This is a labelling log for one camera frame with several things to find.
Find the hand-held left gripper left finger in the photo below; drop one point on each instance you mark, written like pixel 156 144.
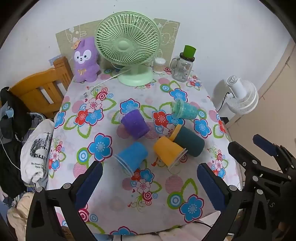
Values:
pixel 89 183

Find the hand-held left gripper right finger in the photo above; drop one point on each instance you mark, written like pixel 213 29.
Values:
pixel 211 185

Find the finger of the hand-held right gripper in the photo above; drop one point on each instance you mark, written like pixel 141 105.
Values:
pixel 264 144
pixel 238 150

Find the blue cup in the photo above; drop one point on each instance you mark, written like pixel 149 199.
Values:
pixel 131 155

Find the dark green cup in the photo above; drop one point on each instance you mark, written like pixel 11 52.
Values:
pixel 189 141

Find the yellow cup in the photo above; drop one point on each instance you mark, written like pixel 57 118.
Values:
pixel 166 148

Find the teal transparent cup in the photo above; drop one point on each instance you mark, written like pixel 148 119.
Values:
pixel 187 111

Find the purple cup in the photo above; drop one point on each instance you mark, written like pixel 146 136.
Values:
pixel 134 124

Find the flowered tablecloth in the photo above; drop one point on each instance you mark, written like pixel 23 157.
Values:
pixel 111 197

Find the small black box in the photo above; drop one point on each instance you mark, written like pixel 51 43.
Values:
pixel 224 119

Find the white clip fan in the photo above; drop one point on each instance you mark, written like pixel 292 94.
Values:
pixel 242 95

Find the white printed shirt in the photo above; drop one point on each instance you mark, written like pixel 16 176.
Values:
pixel 34 148

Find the cream cloth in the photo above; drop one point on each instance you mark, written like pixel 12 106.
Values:
pixel 18 213

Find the dark clothes pile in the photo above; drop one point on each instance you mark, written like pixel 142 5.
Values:
pixel 11 134

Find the glass jar with green lid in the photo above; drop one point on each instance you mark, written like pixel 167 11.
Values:
pixel 182 69

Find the cotton swab container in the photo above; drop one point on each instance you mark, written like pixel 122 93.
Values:
pixel 159 66

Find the wooden chair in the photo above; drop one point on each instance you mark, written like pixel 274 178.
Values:
pixel 30 81

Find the purple plush toy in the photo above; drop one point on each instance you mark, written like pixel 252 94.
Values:
pixel 84 62

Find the green desk fan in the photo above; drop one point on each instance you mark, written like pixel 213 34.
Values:
pixel 124 45

